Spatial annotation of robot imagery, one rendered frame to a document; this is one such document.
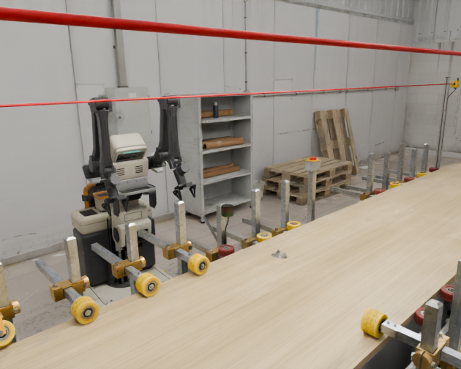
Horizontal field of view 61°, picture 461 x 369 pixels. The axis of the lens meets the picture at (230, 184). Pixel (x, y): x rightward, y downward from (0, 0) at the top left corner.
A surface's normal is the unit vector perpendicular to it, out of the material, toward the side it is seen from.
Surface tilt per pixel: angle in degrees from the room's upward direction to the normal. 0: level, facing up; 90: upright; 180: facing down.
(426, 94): 90
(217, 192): 90
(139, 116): 90
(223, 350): 0
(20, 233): 90
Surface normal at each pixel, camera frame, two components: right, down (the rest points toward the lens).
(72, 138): 0.67, 0.18
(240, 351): -0.02, -0.97
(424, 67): -0.74, 0.18
